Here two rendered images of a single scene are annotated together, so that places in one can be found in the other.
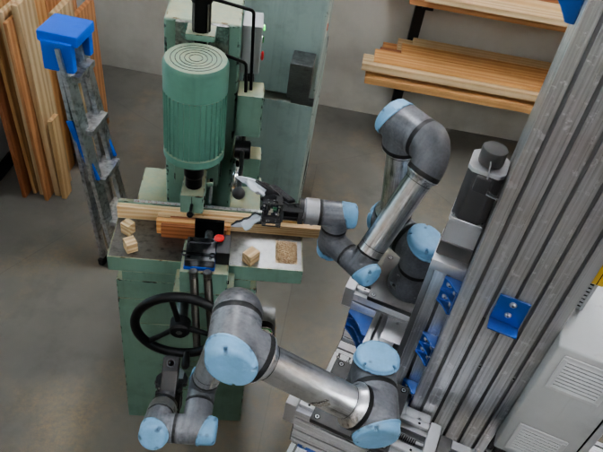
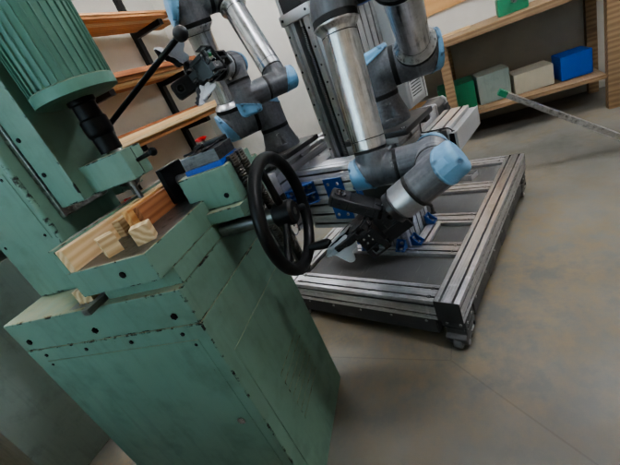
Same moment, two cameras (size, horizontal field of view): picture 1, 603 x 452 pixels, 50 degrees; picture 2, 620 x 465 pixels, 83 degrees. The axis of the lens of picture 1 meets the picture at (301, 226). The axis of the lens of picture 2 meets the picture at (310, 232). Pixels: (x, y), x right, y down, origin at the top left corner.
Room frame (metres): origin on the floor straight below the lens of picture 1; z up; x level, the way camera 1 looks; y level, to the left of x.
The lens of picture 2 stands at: (0.77, 0.95, 1.08)
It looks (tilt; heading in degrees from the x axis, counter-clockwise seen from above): 24 degrees down; 300
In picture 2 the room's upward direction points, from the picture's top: 23 degrees counter-clockwise
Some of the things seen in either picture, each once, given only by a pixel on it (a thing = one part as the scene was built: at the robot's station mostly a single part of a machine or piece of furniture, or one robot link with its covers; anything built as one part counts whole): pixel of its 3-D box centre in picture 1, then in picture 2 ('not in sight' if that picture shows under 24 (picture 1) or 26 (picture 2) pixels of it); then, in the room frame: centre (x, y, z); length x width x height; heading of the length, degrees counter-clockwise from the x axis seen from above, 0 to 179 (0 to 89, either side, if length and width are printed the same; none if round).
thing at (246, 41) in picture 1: (251, 42); not in sight; (1.86, 0.25, 1.40); 0.10 x 0.06 x 0.16; 8
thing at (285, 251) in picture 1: (286, 250); not in sight; (1.48, 0.03, 0.91); 0.10 x 0.07 x 0.02; 8
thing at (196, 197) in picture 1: (194, 192); (118, 171); (1.55, 0.35, 1.03); 0.14 x 0.07 x 0.09; 8
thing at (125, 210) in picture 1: (211, 217); (154, 198); (1.55, 0.29, 0.92); 0.60 x 0.02 x 0.05; 98
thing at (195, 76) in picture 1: (195, 108); (31, 22); (1.53, 0.35, 1.35); 0.18 x 0.18 x 0.31
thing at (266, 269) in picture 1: (207, 257); (203, 204); (1.43, 0.28, 0.87); 0.61 x 0.30 x 0.06; 98
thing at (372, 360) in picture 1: (373, 369); (375, 71); (1.02, -0.25, 0.98); 0.13 x 0.12 x 0.14; 4
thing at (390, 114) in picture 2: not in sight; (383, 108); (1.03, -0.25, 0.87); 0.15 x 0.15 x 0.10
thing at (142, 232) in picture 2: (130, 244); (143, 232); (1.38, 0.51, 0.92); 0.04 x 0.03 x 0.04; 38
